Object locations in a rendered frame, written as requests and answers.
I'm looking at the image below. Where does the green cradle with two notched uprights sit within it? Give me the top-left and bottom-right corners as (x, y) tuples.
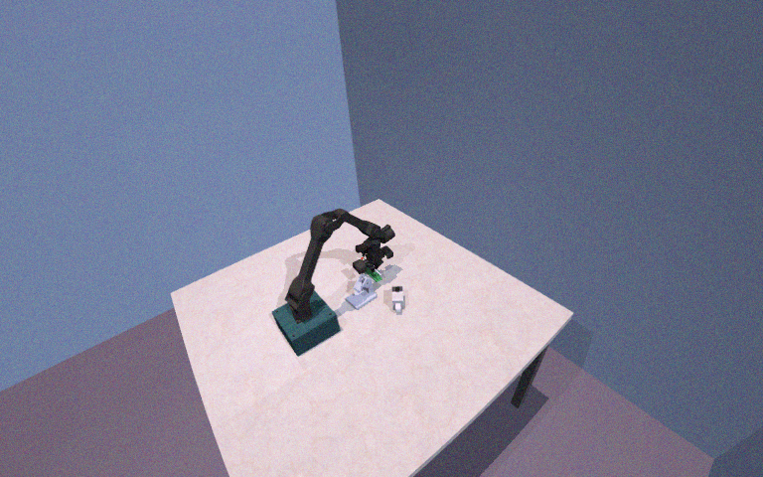
(366, 269), (382, 282)

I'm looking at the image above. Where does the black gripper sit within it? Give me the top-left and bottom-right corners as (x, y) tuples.
(353, 245), (393, 274)

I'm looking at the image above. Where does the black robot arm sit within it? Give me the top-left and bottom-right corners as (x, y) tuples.
(284, 209), (395, 324)

